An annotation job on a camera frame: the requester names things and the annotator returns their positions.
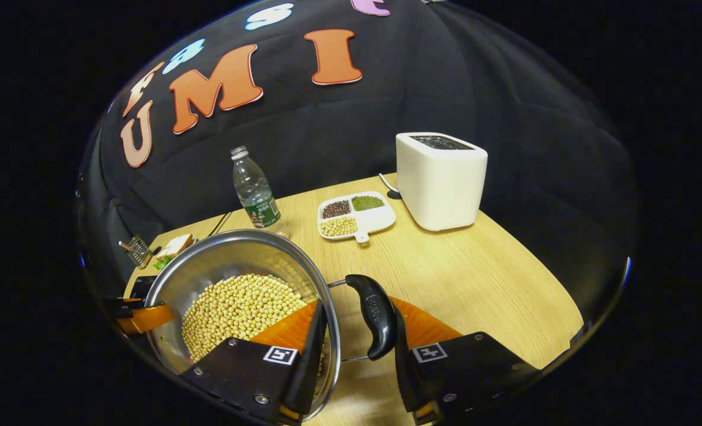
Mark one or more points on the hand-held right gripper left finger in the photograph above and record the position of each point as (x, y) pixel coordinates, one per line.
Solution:
(306, 361)

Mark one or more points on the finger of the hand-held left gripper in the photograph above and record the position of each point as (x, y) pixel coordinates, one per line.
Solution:
(144, 319)

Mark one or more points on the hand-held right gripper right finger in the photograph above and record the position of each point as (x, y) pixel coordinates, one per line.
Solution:
(407, 378)

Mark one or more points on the black induction cooktop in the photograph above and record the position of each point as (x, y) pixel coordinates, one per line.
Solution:
(142, 285)

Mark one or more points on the pile of soybeans in pot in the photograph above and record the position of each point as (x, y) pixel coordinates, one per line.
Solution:
(238, 307)

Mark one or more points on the sandwich with lettuce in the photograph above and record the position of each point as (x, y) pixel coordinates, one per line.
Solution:
(176, 245)

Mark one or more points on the small heap of yellow soybeans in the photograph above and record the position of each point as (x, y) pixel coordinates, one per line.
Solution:
(337, 226)

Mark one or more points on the small heap of red beans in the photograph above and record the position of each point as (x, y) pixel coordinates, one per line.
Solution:
(336, 209)

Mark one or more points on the white divided dish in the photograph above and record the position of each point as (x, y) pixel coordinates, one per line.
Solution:
(377, 220)

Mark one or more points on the small heap of green beans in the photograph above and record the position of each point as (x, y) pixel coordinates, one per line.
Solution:
(367, 203)

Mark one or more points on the clear plastic water bottle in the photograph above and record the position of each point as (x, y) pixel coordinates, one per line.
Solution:
(255, 189)

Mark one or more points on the white toaster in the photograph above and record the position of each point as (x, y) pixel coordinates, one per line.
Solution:
(439, 189)

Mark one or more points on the black backdrop cloth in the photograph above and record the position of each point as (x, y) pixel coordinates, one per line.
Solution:
(445, 89)

